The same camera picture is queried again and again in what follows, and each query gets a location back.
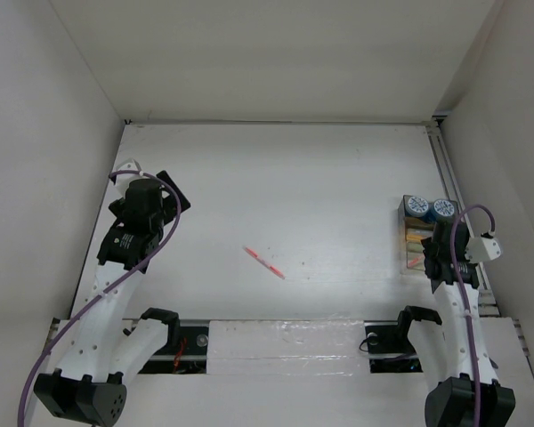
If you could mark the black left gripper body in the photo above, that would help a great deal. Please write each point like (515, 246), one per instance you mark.
(161, 221)

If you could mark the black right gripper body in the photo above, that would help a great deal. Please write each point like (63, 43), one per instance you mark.
(427, 244)

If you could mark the red thin pen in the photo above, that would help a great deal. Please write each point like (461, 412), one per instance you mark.
(264, 263)

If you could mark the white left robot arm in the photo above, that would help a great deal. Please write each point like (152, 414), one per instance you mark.
(89, 384)

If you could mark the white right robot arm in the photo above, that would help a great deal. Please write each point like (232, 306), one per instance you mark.
(463, 386)

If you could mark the clear plastic container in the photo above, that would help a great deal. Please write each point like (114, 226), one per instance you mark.
(405, 257)

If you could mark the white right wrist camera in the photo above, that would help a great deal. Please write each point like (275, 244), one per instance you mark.
(482, 249)

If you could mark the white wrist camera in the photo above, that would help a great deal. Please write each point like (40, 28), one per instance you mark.
(124, 174)
(482, 249)

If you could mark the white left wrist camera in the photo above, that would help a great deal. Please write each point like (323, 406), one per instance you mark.
(124, 174)

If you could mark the aluminium side rail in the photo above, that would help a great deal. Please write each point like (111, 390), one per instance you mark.
(486, 305)

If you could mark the aluminium front rail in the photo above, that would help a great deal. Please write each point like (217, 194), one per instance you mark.
(340, 347)

